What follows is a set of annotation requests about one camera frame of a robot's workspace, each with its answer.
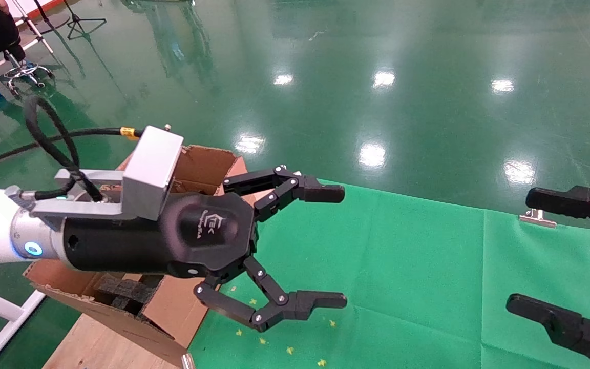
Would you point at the silver swivel chair base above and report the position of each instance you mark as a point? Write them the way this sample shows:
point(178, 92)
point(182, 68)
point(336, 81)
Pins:
point(26, 72)

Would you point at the green table cloth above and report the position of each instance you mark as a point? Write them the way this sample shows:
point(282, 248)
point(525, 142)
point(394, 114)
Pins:
point(418, 277)

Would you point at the black foam insert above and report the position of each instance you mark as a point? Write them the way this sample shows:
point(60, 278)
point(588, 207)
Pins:
point(126, 292)

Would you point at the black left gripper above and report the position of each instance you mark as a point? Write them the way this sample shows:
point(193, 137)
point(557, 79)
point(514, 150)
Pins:
point(172, 241)

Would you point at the white table frame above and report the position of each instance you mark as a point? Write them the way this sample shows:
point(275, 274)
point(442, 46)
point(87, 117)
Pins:
point(3, 318)

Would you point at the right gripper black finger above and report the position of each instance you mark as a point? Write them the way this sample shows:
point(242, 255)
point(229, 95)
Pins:
point(576, 330)
point(582, 202)

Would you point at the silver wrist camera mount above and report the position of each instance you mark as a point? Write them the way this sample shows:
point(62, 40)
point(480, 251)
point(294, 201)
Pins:
point(151, 164)

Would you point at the black tripod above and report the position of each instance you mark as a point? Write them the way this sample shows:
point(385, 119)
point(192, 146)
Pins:
point(82, 23)

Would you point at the large open cardboard carton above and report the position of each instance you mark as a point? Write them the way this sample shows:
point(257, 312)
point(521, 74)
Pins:
point(177, 307)

